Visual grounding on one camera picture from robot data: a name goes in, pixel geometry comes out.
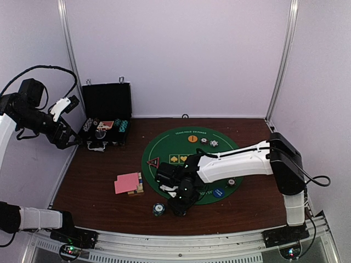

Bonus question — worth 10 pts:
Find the dark blue green chip stack in case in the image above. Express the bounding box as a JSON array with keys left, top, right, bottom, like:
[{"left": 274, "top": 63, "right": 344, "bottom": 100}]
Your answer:
[{"left": 114, "top": 119, "right": 122, "bottom": 129}]

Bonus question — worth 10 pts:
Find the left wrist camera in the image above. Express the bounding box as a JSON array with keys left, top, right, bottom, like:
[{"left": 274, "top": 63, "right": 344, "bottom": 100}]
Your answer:
[{"left": 49, "top": 95, "right": 80, "bottom": 122}]

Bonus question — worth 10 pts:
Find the blue beige chip stack in case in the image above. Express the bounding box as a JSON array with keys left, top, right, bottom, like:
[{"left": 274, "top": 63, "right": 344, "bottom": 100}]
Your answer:
[{"left": 82, "top": 118, "right": 93, "bottom": 132}]

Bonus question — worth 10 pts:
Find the brown chip stack in case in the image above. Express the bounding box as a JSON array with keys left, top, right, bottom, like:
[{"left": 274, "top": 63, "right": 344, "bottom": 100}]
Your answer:
[{"left": 93, "top": 118, "right": 100, "bottom": 125}]

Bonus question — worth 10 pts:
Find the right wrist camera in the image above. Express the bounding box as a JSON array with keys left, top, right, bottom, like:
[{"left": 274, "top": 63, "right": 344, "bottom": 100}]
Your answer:
[{"left": 155, "top": 162, "right": 183, "bottom": 188}]

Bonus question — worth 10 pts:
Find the orange big blind button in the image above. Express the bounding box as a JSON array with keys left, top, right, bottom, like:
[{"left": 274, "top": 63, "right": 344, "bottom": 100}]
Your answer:
[{"left": 188, "top": 135, "right": 198, "bottom": 143}]

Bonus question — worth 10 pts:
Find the pink playing cards pile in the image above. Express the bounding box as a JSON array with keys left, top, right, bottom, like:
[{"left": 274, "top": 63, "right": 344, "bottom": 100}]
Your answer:
[{"left": 114, "top": 173, "right": 139, "bottom": 194}]

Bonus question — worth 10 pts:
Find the red triangle marker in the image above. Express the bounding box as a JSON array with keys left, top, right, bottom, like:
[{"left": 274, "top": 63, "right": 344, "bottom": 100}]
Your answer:
[{"left": 146, "top": 157, "right": 160, "bottom": 169}]

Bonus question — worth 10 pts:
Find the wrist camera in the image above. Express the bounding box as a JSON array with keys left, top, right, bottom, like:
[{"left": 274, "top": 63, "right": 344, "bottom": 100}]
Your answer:
[
  {"left": 155, "top": 162, "right": 183, "bottom": 188},
  {"left": 49, "top": 95, "right": 80, "bottom": 122}
]

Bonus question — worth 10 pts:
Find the aluminium front rail base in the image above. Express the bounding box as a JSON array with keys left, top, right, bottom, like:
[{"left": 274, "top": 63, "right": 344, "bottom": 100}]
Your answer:
[{"left": 21, "top": 210, "right": 343, "bottom": 263}]

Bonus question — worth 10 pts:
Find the open card deck box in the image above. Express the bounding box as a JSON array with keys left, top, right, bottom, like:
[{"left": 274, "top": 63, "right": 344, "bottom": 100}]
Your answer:
[{"left": 127, "top": 173, "right": 144, "bottom": 195}]

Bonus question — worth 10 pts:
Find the blue small blind button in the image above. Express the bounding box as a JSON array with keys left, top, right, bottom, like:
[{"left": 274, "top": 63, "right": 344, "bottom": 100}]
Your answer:
[{"left": 212, "top": 187, "right": 225, "bottom": 198}]

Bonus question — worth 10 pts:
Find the clear acrylic dealer button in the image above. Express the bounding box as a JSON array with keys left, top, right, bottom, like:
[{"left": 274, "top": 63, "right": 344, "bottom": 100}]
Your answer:
[{"left": 95, "top": 130, "right": 106, "bottom": 140}]

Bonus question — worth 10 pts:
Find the boxed playing card deck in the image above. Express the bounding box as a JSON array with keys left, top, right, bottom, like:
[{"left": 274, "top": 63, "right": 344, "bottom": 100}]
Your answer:
[{"left": 97, "top": 121, "right": 114, "bottom": 130}]

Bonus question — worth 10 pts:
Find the teal blue chip stack in case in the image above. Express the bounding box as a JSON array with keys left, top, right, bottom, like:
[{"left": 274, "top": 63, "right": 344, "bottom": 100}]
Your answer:
[{"left": 118, "top": 120, "right": 129, "bottom": 133}]

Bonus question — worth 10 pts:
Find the green round poker mat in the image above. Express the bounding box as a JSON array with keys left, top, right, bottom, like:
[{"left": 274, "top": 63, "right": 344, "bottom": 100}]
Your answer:
[{"left": 141, "top": 127, "right": 245, "bottom": 206}]

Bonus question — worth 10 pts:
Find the blue green 50 chip stack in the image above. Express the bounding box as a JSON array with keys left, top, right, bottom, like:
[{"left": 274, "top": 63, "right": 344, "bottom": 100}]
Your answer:
[{"left": 152, "top": 203, "right": 166, "bottom": 216}]

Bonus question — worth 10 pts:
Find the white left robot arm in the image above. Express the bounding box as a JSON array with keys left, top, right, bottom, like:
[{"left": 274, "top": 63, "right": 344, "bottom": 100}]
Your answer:
[{"left": 1, "top": 65, "right": 82, "bottom": 243}]

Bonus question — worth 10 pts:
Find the black poker chip case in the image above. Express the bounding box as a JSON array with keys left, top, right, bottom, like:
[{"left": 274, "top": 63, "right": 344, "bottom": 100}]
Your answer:
[{"left": 79, "top": 76, "right": 132, "bottom": 152}]

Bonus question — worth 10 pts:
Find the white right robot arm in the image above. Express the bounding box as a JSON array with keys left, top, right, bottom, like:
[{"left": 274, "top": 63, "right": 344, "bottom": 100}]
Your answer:
[{"left": 155, "top": 132, "right": 331, "bottom": 242}]

